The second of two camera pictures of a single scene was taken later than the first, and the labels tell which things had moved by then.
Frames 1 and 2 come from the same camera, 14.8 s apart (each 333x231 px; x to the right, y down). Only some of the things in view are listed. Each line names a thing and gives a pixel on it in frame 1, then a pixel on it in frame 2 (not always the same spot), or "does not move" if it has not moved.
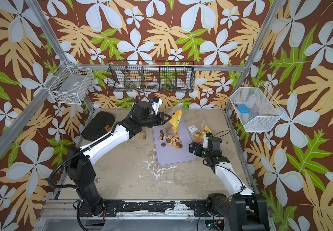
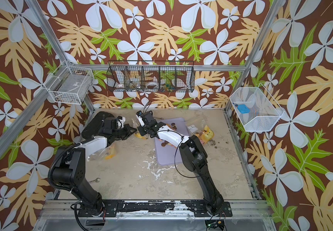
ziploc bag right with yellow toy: [197, 128] does not move
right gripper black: [198, 151] to [142, 132]
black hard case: [100, 124] does not move
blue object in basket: [243, 109] does not move
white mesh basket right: [264, 112] does not move
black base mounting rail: [199, 208] does not move
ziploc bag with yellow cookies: [170, 127] to [108, 153]
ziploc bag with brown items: [143, 134] does not move
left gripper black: [160, 118] to [128, 127]
